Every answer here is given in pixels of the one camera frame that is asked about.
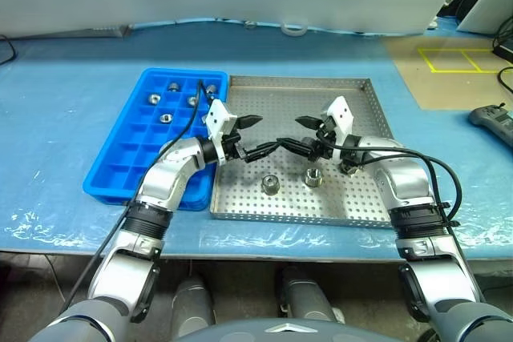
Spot clear tape roll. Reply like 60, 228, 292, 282
280, 21, 309, 38

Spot grey rounded robot leg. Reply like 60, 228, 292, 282
276, 265, 345, 325
172, 273, 216, 339

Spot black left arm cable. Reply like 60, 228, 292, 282
59, 79, 216, 315

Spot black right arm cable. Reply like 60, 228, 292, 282
318, 135, 488, 305

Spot metal nut right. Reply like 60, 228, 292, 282
304, 167, 324, 189

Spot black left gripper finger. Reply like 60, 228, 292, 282
242, 139, 286, 164
236, 115, 265, 132

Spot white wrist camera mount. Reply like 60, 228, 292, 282
319, 95, 356, 161
205, 98, 238, 166

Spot grey robot torso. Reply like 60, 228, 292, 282
172, 317, 402, 342

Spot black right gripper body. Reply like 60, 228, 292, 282
311, 115, 341, 161

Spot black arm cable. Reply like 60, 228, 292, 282
318, 135, 488, 305
59, 79, 216, 315

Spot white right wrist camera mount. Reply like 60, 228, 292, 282
319, 95, 356, 161

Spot thin black cable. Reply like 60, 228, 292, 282
0, 34, 18, 66

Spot blue compartment tray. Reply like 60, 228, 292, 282
82, 68, 230, 213

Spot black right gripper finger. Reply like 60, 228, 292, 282
294, 115, 323, 132
278, 138, 318, 159

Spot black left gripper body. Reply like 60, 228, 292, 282
219, 129, 249, 163

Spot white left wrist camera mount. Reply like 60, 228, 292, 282
205, 98, 238, 166

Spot grey flat strip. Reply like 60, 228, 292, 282
7, 24, 133, 41

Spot brown cardboard mat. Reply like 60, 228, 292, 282
380, 35, 513, 111

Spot grey handheld remote controller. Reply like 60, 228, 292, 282
467, 103, 513, 143

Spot blue table mat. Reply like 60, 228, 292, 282
0, 17, 513, 263

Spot perforated metal tray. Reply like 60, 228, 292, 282
208, 74, 396, 230

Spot black background cables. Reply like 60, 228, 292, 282
491, 17, 513, 93

